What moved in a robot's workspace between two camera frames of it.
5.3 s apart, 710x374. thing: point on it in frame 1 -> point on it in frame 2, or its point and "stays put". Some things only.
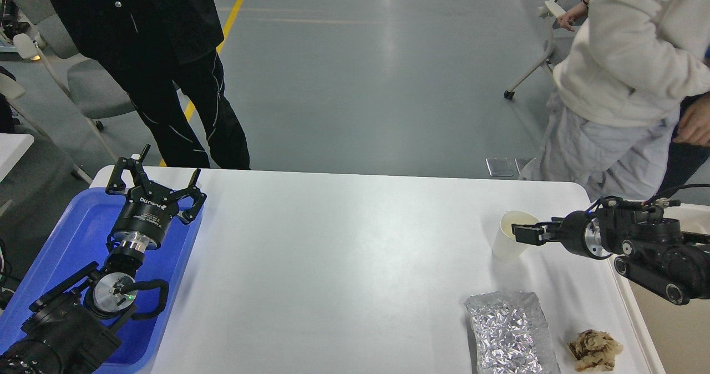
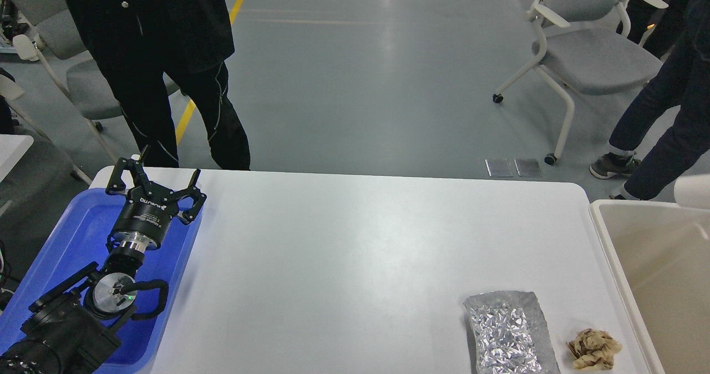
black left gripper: [145, 217] stays put
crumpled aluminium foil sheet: [510, 334] stays put
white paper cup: [505, 249] -> [693, 191]
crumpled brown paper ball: [594, 350] stays put
